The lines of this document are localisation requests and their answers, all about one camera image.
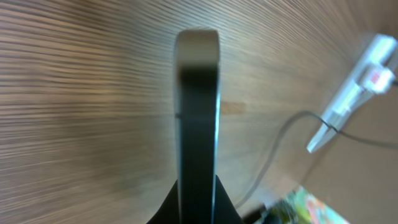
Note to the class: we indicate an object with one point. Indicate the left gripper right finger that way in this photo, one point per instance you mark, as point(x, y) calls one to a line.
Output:
point(225, 212)

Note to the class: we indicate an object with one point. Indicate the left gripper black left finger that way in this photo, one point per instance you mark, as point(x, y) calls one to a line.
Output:
point(168, 213)

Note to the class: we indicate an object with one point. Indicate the blue Galaxy smartphone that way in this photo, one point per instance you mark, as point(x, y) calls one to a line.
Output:
point(197, 103)

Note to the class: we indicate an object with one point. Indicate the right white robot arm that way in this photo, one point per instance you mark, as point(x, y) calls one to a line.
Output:
point(298, 207)

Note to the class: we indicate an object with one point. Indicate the white power strip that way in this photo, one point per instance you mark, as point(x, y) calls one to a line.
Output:
point(372, 75)

